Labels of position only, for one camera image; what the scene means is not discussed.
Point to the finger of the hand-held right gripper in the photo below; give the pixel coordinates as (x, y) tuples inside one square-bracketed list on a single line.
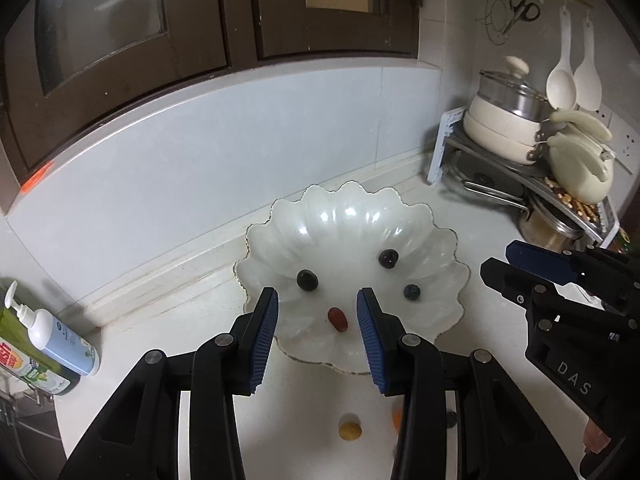
[(540, 260), (515, 280)]

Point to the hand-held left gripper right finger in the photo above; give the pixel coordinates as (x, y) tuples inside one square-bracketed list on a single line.
[(372, 340)]

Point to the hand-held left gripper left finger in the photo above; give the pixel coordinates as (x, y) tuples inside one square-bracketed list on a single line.
[(262, 340)]

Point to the red grape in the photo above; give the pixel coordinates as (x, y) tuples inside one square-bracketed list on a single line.
[(338, 320)]

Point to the blueberry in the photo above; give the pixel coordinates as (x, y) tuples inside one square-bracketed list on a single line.
[(451, 418), (411, 291)]

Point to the dark purple grape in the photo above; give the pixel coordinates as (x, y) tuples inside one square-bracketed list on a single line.
[(307, 280), (388, 258)]

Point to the orange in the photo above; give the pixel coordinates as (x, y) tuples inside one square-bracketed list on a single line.
[(396, 416)]

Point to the brown longan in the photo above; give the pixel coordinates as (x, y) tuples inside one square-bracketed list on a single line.
[(350, 431)]

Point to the white scalloped bowl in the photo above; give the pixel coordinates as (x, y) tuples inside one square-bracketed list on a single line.
[(340, 240)]

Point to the person's right hand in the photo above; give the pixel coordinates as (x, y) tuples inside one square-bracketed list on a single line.
[(596, 437)]

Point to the steel pot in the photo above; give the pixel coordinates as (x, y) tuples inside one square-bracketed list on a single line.
[(545, 230)]

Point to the patterned shelf mat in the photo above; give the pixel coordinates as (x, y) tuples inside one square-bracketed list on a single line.
[(575, 205)]

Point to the steel pan lid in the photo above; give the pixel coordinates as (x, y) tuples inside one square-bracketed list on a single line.
[(485, 180)]

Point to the cream kettle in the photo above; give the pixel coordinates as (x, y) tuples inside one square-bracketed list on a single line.
[(580, 165)]

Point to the cream pot with lid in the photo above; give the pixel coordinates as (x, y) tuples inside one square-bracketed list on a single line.
[(505, 120)]

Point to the white corner shelf rack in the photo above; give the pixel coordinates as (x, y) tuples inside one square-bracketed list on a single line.
[(445, 145)]

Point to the white rice spoon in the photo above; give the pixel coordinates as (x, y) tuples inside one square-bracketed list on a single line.
[(560, 85), (587, 85)]

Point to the white pump bottle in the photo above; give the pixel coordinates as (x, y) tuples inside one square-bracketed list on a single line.
[(55, 340)]

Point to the green dish soap bottle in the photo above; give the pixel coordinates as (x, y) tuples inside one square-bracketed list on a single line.
[(30, 365)]

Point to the black scissors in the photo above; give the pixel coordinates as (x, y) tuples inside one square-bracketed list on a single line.
[(522, 10)]

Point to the orange sticker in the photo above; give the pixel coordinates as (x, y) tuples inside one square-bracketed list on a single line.
[(35, 177)]

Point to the brown wooden window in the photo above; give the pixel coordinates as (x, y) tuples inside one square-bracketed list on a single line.
[(240, 10)]

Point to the white wall socket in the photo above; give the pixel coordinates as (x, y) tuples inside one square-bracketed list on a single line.
[(612, 117), (631, 142)]

